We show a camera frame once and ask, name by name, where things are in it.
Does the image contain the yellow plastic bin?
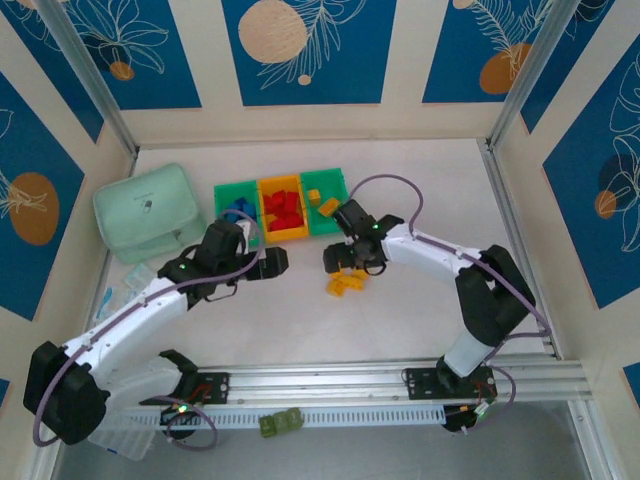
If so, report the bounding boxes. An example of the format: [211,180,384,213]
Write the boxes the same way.
[256,174,312,243]

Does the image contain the green plastic bin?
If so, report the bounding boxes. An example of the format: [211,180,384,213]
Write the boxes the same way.
[213,180,262,247]
[299,167,349,237]

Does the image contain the mint green zip pouch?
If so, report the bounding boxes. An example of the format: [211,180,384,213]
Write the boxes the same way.
[92,162,207,264]

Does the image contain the left black controller board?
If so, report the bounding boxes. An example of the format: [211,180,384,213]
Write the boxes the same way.
[159,399,202,442]

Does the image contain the black controller board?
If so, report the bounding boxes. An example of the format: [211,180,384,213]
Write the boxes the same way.
[442,399,499,435]
[159,399,202,442]

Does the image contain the right black controller board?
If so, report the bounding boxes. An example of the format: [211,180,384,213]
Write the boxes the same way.
[442,399,499,435]

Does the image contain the clear plastic organizer box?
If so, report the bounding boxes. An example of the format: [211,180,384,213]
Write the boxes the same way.
[87,414,157,462]

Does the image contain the aluminum front rail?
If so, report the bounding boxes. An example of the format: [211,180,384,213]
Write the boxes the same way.
[42,355,594,412]

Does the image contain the aluminum side rail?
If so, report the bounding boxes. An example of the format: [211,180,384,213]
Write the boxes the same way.
[72,149,139,371]
[479,139,557,359]

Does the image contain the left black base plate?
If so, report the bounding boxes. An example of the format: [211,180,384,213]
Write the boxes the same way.
[169,370,232,407]

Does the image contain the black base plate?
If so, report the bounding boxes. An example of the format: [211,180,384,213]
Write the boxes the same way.
[169,370,232,407]
[403,366,499,402]

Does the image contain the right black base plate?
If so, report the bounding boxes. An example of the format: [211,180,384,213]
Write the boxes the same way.
[403,366,499,402]

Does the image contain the white slotted cable duct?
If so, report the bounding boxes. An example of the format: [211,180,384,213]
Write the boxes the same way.
[119,403,447,432]

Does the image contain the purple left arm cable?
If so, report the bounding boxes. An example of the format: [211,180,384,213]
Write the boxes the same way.
[32,208,264,451]

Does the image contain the aluminum frame post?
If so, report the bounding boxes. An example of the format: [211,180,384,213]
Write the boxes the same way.
[37,0,140,157]
[487,0,584,151]

